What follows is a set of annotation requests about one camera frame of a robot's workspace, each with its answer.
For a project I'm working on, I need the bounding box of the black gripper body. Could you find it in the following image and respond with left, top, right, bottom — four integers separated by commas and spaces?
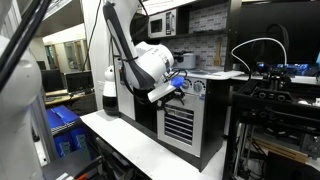
156, 88, 185, 111

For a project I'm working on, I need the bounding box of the white oven cabinet door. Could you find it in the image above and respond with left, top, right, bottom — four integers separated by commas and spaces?
157, 94, 205, 157

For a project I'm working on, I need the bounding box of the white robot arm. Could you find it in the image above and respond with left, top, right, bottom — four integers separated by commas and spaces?
0, 0, 175, 180

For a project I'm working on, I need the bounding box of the grey stove knob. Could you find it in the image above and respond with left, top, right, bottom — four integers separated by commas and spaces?
182, 79, 191, 89
193, 81, 204, 93

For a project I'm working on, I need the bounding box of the wooden slotted spatula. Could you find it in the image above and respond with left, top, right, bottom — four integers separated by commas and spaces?
213, 37, 222, 66

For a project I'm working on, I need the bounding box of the white toy kitchen unit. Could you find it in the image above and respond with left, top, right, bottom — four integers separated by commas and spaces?
109, 0, 244, 173

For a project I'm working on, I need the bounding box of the white black smart speaker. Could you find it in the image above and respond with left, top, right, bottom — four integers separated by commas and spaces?
102, 65, 119, 116

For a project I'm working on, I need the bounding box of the toy microwave oven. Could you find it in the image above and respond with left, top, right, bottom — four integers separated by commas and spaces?
148, 9, 177, 38

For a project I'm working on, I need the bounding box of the black computer monitor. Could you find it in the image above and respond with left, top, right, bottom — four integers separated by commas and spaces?
65, 71, 94, 93

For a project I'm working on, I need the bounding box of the blue storage box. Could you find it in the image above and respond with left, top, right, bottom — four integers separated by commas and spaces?
46, 105, 90, 157

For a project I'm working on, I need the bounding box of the white cable loop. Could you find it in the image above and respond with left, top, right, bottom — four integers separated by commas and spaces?
230, 37, 288, 73

